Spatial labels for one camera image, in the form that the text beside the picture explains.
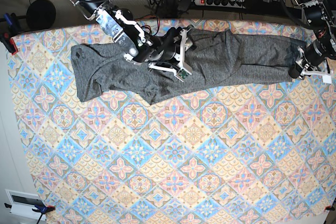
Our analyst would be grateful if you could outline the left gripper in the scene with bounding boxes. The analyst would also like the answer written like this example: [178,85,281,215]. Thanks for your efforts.
[288,41,335,84]

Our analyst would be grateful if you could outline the red black clamp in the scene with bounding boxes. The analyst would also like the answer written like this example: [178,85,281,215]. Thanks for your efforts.
[0,33,18,55]

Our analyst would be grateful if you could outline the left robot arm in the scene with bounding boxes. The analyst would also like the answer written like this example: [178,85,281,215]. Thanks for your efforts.
[288,0,335,84]

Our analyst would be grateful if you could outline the grey t-shirt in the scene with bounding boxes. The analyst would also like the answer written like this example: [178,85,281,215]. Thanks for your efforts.
[71,29,306,104]

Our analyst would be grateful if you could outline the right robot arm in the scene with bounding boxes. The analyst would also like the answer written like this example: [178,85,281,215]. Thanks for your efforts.
[69,0,195,81]

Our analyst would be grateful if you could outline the white wall box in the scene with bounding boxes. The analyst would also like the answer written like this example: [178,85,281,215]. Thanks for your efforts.
[5,189,44,221]

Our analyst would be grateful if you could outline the white power strip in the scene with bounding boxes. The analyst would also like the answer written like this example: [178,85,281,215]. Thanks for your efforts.
[194,0,245,8]

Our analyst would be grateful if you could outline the round black stool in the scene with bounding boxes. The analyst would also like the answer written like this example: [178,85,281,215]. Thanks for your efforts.
[26,0,56,30]

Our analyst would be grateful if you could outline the patterned tablecloth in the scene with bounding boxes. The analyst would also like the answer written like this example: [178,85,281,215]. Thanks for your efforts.
[7,25,335,223]

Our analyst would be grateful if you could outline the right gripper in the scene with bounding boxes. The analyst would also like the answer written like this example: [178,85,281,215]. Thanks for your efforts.
[138,25,194,82]

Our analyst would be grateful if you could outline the red clamp bottom right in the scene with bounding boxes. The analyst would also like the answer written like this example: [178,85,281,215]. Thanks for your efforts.
[324,206,335,211]

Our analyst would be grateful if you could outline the blue clamp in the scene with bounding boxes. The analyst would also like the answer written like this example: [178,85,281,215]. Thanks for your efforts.
[4,13,20,34]

